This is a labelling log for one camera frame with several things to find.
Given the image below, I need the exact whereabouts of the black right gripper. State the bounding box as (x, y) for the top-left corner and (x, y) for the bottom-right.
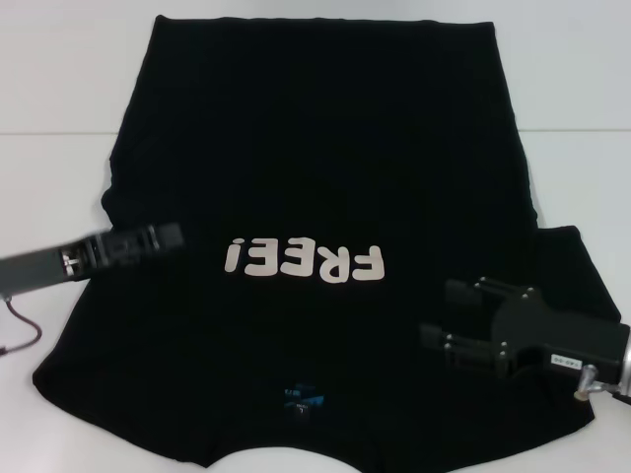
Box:
(418, 276), (631, 384)

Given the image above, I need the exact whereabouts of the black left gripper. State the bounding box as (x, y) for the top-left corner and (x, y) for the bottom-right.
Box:
(0, 220), (187, 298)

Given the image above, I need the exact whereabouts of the black t-shirt with FREE print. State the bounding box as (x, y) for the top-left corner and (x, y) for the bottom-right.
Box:
(32, 14), (622, 473)

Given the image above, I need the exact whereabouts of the right arm plug cable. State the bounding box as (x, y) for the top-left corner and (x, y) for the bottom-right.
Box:
(574, 364), (631, 403)

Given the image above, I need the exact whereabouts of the dark red cable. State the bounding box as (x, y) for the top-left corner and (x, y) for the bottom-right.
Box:
(0, 292), (46, 357)

